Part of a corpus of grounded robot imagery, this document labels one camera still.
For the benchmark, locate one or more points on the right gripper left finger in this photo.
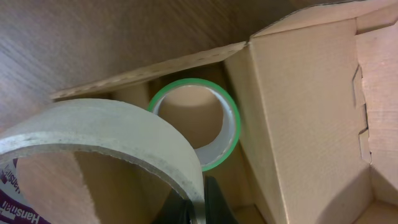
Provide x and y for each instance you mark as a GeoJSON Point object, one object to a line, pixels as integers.
{"type": "Point", "coordinates": [175, 210]}

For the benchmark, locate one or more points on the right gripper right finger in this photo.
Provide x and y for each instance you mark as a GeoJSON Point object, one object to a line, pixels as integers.
{"type": "Point", "coordinates": [216, 207]}

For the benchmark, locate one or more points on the green tape roll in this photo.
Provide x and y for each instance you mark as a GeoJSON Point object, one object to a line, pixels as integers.
{"type": "Point", "coordinates": [217, 151]}

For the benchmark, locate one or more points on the cream masking tape roll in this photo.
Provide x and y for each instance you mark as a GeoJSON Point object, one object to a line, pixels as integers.
{"type": "Point", "coordinates": [102, 161]}

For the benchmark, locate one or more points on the brown cardboard box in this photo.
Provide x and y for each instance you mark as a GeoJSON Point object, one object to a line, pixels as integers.
{"type": "Point", "coordinates": [318, 97]}

